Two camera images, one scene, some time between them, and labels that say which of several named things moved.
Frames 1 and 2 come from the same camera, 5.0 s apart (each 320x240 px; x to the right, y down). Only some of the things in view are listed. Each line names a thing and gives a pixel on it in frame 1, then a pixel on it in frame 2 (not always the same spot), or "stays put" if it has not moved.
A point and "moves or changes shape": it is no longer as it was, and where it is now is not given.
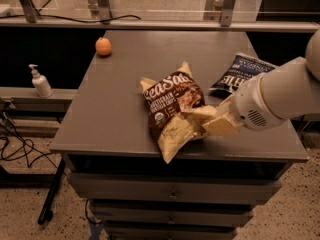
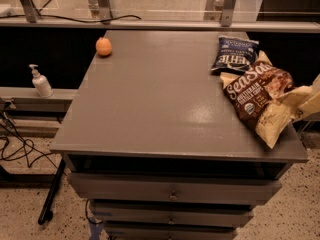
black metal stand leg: x=47 y=210 stays put
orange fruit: x=103 y=46 stays put
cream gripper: x=249 y=103 to x=310 y=104
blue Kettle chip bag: x=242 y=69 to x=234 y=55
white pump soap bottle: x=41 y=83 stays put
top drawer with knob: x=173 y=189 stays put
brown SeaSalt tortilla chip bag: x=165 y=99 moves or changes shape
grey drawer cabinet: x=113 y=159 stays put
